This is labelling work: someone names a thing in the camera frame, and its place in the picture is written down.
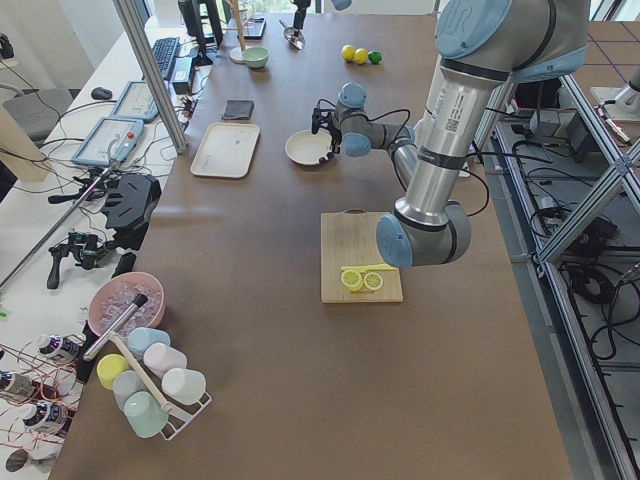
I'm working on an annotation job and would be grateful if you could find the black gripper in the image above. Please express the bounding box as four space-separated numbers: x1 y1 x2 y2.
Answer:
291 0 311 30
326 118 343 161

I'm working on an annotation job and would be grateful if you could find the cream round plate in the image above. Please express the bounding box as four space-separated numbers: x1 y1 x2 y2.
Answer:
285 130 331 167

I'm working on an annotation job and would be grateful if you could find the cream rabbit tray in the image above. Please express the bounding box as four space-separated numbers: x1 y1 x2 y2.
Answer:
190 122 260 179

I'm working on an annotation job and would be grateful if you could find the metal ice scoop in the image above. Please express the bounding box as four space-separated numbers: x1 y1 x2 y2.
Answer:
279 19 305 50

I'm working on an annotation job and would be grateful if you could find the yellow lemon far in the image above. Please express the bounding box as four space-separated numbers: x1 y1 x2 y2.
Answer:
340 44 356 62

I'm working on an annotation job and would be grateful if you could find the yellow lemon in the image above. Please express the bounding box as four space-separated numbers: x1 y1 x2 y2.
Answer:
352 48 369 65
340 44 356 62

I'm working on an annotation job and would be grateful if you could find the mint green bowl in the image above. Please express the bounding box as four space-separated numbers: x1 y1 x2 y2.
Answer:
242 46 269 69

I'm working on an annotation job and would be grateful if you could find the yellow lemon near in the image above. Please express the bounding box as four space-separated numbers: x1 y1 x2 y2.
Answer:
352 48 369 65

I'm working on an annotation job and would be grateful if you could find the wooden cup stand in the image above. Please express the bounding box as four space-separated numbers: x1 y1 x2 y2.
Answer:
225 0 246 64

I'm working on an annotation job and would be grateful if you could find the green lime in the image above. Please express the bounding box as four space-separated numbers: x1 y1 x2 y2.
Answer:
368 50 383 65

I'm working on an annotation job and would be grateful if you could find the black monitor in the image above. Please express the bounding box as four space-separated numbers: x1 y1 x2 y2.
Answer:
177 0 223 67

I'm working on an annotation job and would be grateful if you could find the grey folded cloth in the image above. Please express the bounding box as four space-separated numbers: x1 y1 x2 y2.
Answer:
222 99 254 120

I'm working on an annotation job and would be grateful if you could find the yellow plastic knife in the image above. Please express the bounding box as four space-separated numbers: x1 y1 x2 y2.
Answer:
340 263 397 274

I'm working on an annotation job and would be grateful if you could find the lemon slice upper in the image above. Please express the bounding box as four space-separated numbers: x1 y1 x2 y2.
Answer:
340 269 364 292

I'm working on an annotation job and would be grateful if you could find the lemon slice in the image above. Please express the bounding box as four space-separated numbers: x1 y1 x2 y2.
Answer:
363 271 384 291
340 269 364 292

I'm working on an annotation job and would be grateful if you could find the black keyboard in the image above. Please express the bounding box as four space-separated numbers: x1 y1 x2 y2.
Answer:
152 37 180 80

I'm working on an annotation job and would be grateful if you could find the lemon slice lower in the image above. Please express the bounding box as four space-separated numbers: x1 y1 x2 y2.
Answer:
363 271 384 291

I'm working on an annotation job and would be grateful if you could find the blue teach pendant far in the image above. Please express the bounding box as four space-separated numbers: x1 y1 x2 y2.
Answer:
111 81 159 123

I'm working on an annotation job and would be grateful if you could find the blue teach pendant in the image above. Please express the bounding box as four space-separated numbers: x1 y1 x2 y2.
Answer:
71 116 144 167
111 81 159 123

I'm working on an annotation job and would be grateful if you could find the black computer mouse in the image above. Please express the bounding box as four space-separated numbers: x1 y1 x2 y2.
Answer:
91 87 113 100

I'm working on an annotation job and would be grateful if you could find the blue teach pendant near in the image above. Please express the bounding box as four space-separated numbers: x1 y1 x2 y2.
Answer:
71 116 144 167

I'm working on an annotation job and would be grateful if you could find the metal muddler black tip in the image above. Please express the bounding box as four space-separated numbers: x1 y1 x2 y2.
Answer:
82 293 148 362

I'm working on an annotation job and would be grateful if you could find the pink bowl with ice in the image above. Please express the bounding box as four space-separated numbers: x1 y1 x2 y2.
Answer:
88 272 166 337

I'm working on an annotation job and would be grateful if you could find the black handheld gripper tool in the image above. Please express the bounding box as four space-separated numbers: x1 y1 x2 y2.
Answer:
46 230 116 290

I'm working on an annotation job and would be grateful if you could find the light blue cup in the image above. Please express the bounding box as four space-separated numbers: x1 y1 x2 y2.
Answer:
126 327 171 360

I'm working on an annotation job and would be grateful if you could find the pink cup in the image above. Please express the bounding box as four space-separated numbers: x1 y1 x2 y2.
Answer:
143 342 188 378

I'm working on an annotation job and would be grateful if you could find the white cup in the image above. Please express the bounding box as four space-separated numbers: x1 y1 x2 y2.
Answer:
162 368 206 405

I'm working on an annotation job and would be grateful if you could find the white cup rack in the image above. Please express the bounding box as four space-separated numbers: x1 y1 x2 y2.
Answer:
109 333 213 441

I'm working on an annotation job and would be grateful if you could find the yellow cup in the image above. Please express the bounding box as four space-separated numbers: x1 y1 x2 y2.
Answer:
97 353 130 390

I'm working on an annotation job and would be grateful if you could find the grey cup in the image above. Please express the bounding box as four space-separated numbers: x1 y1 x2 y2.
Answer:
112 370 146 411

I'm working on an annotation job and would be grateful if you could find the mint cup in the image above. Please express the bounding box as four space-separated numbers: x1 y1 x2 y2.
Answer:
123 391 169 438

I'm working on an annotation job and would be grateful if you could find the aluminium frame post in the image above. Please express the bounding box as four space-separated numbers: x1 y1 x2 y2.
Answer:
113 0 187 154

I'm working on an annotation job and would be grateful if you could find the black perforated bracket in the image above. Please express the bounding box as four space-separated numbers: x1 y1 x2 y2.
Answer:
101 173 161 250

